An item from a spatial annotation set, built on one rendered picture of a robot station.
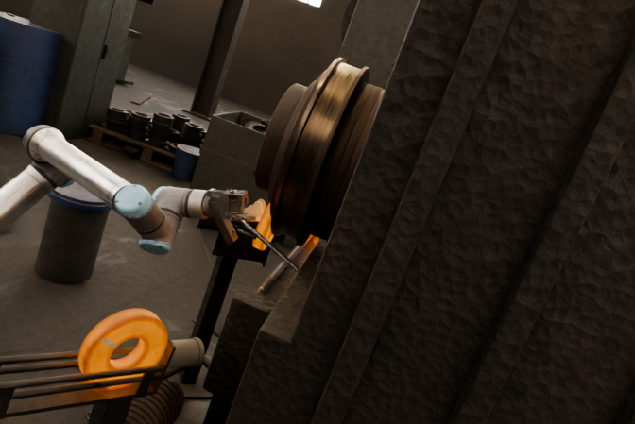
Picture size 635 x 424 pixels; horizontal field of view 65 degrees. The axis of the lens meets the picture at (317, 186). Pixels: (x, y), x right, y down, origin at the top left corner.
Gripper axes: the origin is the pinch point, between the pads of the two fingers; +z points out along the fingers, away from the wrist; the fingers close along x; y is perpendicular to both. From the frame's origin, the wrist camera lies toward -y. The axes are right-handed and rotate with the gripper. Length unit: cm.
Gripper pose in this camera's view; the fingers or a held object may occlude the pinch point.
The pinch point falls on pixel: (269, 218)
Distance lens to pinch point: 152.6
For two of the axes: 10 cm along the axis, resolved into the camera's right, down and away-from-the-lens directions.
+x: 1.9, -1.6, 9.7
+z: 9.8, 1.0, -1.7
